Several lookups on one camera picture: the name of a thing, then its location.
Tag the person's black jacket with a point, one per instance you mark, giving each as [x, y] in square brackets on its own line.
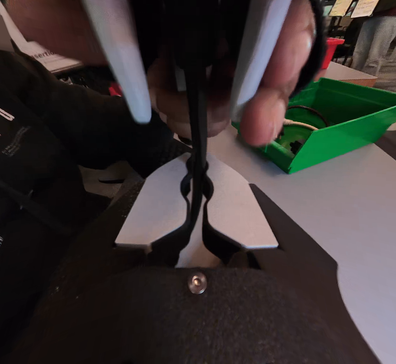
[24, 215]

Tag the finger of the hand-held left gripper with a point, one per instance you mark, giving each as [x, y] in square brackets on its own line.
[114, 29]
[266, 29]

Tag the black framed tag sign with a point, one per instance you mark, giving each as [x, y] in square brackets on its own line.
[40, 56]

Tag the person's left forearm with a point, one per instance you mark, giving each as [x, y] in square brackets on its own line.
[92, 122]

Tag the green plastic bin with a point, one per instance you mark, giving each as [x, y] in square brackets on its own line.
[340, 128]

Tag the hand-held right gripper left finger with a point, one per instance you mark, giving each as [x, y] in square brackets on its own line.
[154, 209]

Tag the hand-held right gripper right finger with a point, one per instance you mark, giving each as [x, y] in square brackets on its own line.
[238, 212]

